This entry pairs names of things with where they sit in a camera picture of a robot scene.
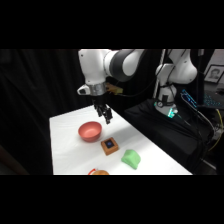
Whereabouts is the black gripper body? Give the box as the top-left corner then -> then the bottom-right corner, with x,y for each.
91,94 -> 110,111

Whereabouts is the black covered robot stand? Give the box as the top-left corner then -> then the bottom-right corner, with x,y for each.
123,99 -> 216,176

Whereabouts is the pink bowl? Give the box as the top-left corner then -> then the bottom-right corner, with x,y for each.
77,121 -> 103,143

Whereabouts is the yellowish wrist camera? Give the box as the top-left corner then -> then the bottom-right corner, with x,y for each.
105,83 -> 124,96

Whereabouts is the orange block with blue square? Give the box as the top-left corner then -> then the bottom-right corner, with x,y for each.
100,136 -> 120,157

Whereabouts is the yellow cable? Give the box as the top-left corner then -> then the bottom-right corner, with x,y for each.
207,108 -> 224,152

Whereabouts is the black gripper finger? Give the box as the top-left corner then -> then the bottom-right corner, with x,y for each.
102,106 -> 113,126
96,106 -> 104,119

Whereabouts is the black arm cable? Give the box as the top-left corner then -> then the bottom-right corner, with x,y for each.
116,75 -> 158,99

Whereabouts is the framed portrait picture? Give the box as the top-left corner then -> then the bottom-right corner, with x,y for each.
203,64 -> 224,84

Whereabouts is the black curtain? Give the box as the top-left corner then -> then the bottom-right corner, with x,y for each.
0,49 -> 161,176

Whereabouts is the teal lit keyboard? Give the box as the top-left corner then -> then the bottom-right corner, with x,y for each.
199,93 -> 224,110

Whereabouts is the orange round toy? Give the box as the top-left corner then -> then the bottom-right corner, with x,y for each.
92,169 -> 110,176

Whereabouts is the blue lit device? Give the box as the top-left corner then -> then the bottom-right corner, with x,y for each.
180,89 -> 201,110

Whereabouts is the green triangle block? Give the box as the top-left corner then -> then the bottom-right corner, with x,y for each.
120,148 -> 142,171

